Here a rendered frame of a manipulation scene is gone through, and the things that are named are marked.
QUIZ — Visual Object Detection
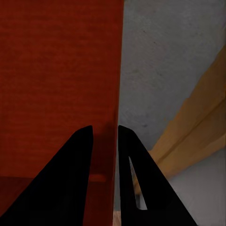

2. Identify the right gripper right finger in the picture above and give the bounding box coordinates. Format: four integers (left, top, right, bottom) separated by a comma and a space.
117, 125, 198, 226

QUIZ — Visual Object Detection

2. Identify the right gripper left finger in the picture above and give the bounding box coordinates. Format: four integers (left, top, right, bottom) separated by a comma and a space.
0, 125, 93, 226

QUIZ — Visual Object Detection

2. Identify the storage box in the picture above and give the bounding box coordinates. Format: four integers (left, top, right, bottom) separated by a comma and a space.
0, 0, 124, 226

